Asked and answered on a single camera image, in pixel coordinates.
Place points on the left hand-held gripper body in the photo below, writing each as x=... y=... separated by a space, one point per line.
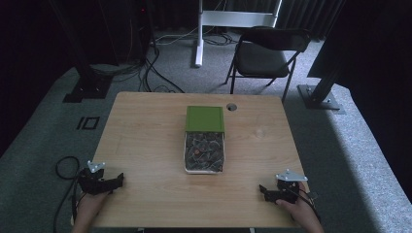
x=92 y=184

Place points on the black metal stand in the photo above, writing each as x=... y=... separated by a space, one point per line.
x=320 y=93
x=87 y=77

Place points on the green box lid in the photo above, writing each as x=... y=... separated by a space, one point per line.
x=204 y=118

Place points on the white desk frame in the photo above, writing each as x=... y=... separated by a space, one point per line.
x=226 y=18

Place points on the clear tray of small parts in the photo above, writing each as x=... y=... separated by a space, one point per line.
x=204 y=171

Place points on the person's left hand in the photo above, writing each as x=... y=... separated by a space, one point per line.
x=90 y=205

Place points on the person's right hand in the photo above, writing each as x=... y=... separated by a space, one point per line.
x=299 y=208

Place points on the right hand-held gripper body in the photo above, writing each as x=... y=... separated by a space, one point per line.
x=288 y=186

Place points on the black folding chair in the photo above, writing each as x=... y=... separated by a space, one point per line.
x=260 y=59

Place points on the pile of dark small pieces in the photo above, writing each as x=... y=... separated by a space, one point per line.
x=204 y=151

